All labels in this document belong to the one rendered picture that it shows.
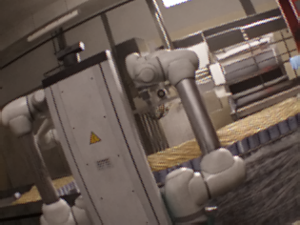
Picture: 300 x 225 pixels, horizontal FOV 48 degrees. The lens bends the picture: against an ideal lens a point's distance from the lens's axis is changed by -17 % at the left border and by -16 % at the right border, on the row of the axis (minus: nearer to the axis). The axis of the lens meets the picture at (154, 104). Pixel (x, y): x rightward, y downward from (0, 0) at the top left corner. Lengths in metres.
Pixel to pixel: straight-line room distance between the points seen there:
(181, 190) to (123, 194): 0.25
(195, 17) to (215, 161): 8.97
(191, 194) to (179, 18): 9.13
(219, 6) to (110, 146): 9.16
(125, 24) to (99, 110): 9.40
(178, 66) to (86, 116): 0.52
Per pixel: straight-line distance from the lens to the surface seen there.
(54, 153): 5.52
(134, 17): 10.91
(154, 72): 1.85
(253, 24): 5.20
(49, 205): 1.87
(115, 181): 1.63
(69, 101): 1.65
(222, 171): 1.72
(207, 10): 10.56
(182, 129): 5.16
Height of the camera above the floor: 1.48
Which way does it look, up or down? 1 degrees up
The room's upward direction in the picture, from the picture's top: 20 degrees counter-clockwise
